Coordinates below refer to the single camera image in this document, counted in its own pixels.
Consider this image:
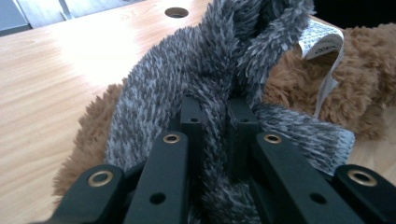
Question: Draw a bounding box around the brown teddy bear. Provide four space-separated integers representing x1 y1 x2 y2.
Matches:
51 21 396 202

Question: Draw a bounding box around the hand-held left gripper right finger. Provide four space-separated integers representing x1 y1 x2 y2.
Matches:
226 96 262 180

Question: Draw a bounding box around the grey fluffy cloth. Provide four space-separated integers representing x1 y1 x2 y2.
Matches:
103 0 357 224

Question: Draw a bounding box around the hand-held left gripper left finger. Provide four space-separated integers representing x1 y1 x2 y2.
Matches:
169 93 205 175

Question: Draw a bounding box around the round table cable hole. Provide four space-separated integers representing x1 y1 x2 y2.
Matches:
163 6 191 20

